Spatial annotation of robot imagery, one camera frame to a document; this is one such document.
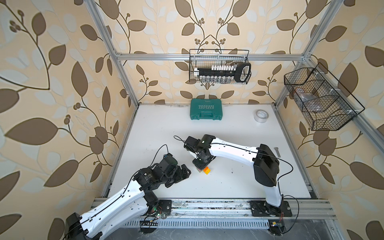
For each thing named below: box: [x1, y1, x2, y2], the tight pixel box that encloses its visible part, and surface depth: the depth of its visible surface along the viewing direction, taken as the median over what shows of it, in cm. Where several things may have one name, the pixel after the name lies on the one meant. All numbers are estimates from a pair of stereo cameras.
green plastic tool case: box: [190, 98, 223, 121], surface depth 114 cm
